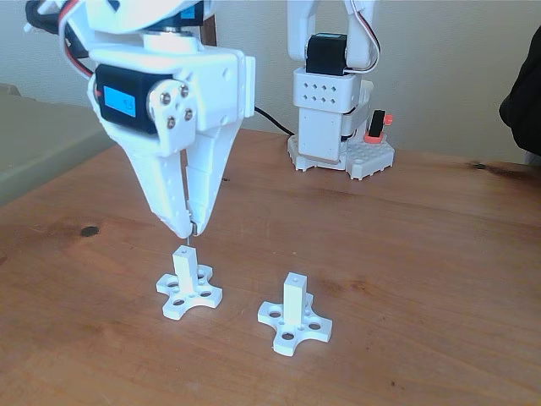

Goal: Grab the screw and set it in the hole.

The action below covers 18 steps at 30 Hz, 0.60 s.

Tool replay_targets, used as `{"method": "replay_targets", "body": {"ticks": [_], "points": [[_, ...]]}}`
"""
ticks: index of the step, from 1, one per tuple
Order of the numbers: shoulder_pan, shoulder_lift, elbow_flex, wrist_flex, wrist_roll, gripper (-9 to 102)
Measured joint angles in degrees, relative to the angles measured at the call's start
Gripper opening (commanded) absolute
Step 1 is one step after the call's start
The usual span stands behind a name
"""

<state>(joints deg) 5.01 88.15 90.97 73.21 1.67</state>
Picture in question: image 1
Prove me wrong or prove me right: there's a red white servo wire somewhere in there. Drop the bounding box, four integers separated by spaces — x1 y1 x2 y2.
58 3 102 98
344 0 383 73

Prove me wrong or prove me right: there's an orange black table clamp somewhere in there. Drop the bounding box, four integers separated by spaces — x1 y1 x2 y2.
363 109 394 145

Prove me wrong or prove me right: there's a black fabric bundle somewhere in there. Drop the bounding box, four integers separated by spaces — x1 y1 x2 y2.
498 25 541 157

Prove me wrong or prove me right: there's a brown wooden post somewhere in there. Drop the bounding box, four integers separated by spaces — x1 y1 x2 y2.
201 0 219 47

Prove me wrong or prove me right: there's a black power cable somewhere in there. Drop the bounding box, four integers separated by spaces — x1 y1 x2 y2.
253 107 297 137

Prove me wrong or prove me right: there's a white cross-base post stand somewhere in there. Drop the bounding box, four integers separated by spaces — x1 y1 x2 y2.
156 244 224 321
256 272 334 355

